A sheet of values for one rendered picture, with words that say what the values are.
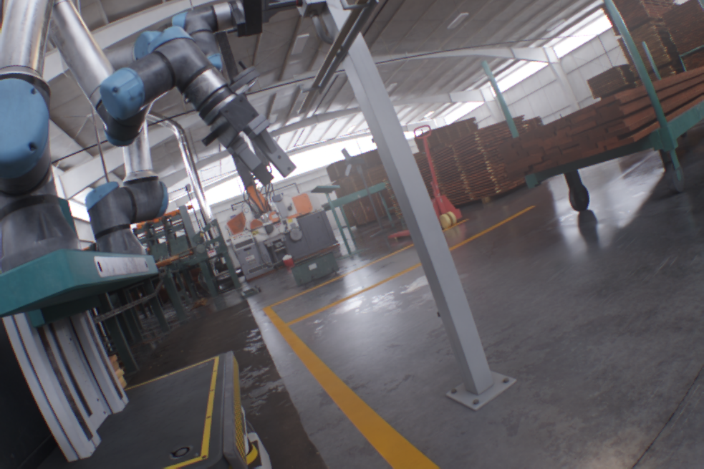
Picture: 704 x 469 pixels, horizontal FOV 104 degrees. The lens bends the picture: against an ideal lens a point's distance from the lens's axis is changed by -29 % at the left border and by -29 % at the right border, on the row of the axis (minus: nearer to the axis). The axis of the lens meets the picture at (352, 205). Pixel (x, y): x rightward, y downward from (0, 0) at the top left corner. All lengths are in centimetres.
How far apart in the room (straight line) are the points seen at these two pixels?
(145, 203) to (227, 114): 63
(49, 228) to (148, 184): 60
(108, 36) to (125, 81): 931
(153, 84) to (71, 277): 31
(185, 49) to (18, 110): 30
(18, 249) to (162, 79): 34
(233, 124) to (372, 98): 46
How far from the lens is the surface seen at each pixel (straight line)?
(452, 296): 99
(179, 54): 67
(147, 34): 88
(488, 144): 585
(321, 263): 439
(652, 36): 1007
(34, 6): 69
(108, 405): 110
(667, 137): 220
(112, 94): 62
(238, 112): 62
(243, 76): 68
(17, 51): 64
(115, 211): 113
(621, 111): 199
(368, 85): 99
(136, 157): 122
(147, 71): 64
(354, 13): 90
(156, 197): 121
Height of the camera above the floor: 59
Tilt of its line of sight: 1 degrees up
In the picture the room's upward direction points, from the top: 21 degrees counter-clockwise
